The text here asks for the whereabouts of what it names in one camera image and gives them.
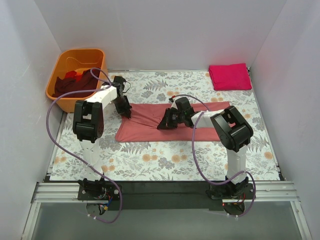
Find salmon pink polo shirt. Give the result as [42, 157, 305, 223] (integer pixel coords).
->
[115, 101, 230, 143]

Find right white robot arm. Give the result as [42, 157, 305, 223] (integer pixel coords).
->
[157, 97, 254, 199]

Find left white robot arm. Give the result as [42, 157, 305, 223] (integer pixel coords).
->
[72, 76, 132, 181]

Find dark red clothes in basket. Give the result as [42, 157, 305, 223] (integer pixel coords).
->
[52, 69, 98, 98]

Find floral patterned table mat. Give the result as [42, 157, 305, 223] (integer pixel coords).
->
[50, 71, 280, 181]

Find folded magenta t shirt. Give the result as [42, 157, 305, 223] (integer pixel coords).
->
[208, 63, 252, 91]

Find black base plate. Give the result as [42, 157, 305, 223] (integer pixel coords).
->
[77, 179, 254, 211]

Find aluminium frame rail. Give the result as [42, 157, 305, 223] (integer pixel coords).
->
[31, 181, 300, 203]

